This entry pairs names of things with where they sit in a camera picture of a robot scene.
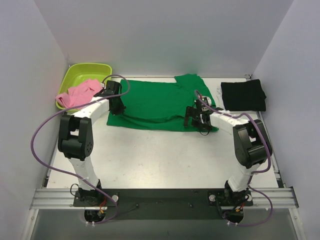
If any green plastic basin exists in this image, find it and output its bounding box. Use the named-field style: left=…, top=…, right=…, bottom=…
left=55, top=63, right=112, bottom=110

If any green t shirt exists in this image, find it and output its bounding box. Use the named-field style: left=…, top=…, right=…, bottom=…
left=106, top=74, right=213, bottom=132

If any black t shirt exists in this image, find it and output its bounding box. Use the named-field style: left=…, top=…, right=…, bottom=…
left=221, top=79, right=267, bottom=112

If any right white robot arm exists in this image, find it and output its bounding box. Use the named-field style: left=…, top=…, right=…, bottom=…
left=183, top=97, right=273, bottom=193

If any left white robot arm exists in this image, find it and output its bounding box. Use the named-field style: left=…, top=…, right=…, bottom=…
left=57, top=80, right=126, bottom=206

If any pink t shirt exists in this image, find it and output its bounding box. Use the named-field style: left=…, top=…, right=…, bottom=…
left=55, top=78, right=103, bottom=108

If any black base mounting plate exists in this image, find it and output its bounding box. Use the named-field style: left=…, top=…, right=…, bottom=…
left=73, top=188, right=253, bottom=222

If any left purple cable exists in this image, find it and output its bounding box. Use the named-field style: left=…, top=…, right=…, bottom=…
left=30, top=74, right=132, bottom=225

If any purple cable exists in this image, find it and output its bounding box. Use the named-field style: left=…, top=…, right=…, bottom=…
left=194, top=89, right=274, bottom=227
left=30, top=74, right=132, bottom=225

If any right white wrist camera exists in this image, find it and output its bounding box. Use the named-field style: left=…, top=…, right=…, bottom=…
left=201, top=96, right=216, bottom=108

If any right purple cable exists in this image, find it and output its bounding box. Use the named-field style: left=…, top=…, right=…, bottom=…
left=194, top=89, right=274, bottom=227

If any aluminium frame rail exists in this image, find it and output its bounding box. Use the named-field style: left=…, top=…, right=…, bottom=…
left=31, top=188, right=299, bottom=210

